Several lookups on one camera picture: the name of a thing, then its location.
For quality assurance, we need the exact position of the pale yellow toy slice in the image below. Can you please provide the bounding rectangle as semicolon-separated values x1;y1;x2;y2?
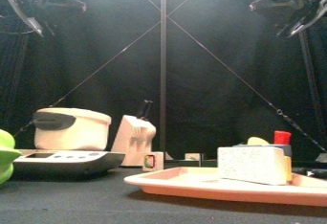
247;136;271;146

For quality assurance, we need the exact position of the white toy knife block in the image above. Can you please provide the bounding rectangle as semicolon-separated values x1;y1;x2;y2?
109;114;159;168

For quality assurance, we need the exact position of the vertical black frame pole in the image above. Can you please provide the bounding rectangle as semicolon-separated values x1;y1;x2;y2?
159;0;168;154

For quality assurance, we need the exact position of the black knife handle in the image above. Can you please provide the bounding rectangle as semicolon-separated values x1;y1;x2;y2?
135;99;155;123

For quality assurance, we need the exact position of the egg sushi speckled rice block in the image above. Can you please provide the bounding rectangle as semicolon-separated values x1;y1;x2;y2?
217;146;293;186

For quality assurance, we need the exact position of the grey digital kitchen scale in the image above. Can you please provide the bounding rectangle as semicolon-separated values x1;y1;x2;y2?
12;148;128;177

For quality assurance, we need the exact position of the green toy vegetable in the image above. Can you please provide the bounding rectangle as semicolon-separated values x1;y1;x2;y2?
0;128;22;186

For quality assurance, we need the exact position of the small wooden printed cube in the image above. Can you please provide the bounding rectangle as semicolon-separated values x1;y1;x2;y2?
141;151;165;172

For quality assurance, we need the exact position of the pink plastic tray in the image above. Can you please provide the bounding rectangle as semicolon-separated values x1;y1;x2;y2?
123;166;327;208

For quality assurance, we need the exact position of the white pot grey handle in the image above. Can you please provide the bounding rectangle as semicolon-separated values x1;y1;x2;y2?
32;106;113;152

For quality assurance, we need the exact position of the small cream block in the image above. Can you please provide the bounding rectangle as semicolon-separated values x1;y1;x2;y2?
184;152;204;162

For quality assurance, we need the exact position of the black frame base bar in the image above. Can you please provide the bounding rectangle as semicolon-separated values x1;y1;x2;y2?
163;158;220;168

